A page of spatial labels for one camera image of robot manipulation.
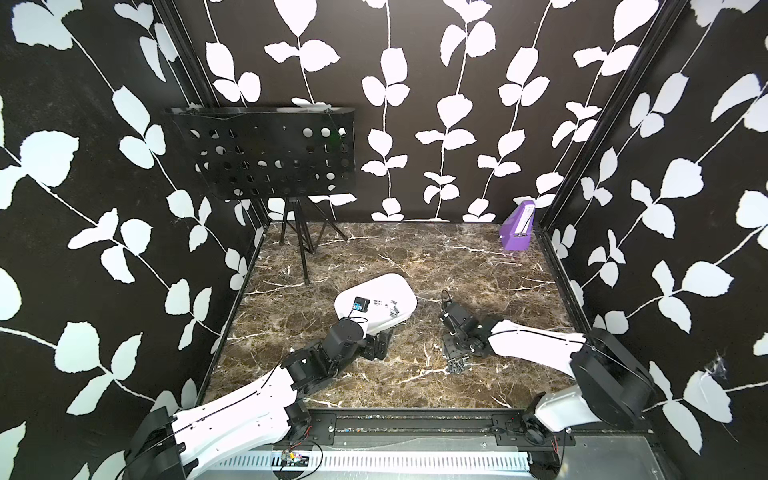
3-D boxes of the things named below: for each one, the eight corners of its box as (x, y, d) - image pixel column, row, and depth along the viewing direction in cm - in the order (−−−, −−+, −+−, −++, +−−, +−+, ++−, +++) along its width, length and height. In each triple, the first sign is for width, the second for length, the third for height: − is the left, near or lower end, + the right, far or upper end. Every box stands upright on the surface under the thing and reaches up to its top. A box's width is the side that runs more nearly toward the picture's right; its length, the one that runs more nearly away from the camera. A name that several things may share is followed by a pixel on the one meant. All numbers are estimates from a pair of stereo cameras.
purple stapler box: (503, 250, 115) (519, 216, 101) (497, 232, 121) (512, 197, 107) (526, 250, 115) (545, 216, 101) (519, 232, 122) (536, 198, 107)
